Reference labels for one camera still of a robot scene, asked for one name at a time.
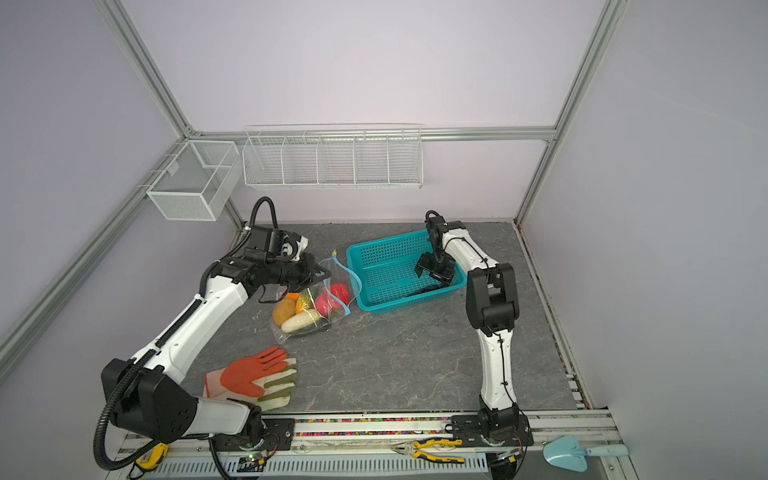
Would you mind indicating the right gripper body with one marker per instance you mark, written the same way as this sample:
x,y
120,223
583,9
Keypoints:
x,y
439,267

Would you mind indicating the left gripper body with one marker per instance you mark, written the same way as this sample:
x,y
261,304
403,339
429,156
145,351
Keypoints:
x,y
294,273

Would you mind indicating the yellow orange mango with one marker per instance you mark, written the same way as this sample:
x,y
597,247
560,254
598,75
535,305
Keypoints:
x,y
283,311

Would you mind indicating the teal plastic basket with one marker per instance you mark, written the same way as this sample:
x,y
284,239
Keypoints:
x,y
386,269

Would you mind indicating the clear zip top bag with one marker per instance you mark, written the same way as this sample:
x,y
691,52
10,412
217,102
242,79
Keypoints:
x,y
339,273

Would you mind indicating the white radish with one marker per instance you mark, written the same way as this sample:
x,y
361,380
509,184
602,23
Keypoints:
x,y
302,320

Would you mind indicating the pink red round fruit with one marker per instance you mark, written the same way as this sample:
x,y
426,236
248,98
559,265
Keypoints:
x,y
325,303

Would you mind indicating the small red pepper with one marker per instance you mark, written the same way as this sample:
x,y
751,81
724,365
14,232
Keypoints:
x,y
341,292

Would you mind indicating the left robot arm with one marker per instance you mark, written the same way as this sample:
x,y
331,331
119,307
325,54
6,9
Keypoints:
x,y
145,403

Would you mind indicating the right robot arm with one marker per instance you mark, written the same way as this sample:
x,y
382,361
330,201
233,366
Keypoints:
x,y
492,308

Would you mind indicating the white mesh box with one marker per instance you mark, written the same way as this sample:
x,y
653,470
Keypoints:
x,y
198,181

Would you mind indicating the red white work glove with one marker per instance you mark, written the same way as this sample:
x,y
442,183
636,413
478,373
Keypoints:
x,y
266,380

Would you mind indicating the light blue scoop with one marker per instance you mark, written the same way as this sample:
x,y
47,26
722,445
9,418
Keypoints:
x,y
567,453

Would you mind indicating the yellow tape measure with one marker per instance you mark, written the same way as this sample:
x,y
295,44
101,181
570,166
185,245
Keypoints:
x,y
152,458

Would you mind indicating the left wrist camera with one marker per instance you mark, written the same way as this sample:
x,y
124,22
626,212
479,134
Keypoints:
x,y
293,246

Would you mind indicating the white wire shelf basket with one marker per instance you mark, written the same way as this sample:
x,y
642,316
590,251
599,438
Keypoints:
x,y
388,155

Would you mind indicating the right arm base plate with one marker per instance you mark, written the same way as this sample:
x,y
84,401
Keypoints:
x,y
474,432

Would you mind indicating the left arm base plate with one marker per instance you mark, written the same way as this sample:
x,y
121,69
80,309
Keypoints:
x,y
271,434

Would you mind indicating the yellow handled pliers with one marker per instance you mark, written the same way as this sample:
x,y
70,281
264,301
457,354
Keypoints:
x,y
427,450

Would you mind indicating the white slotted cable duct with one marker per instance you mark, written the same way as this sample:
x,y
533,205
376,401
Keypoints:
x,y
324,466

